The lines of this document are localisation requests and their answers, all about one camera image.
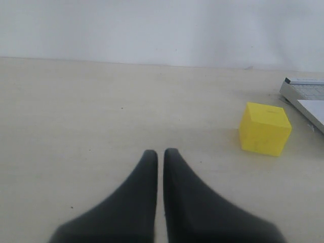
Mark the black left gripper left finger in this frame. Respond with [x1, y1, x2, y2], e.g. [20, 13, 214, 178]
[50, 150, 158, 242]

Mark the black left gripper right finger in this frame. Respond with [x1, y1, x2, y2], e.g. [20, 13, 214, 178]
[163, 148, 286, 242]

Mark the yellow foam cube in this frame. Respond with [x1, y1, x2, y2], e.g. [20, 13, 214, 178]
[238, 102, 292, 156]

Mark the white paper sheet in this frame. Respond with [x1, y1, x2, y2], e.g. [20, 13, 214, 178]
[298, 100, 323, 125]

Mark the grey paper cutter base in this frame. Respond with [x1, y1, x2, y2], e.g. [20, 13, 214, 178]
[280, 77, 323, 132]

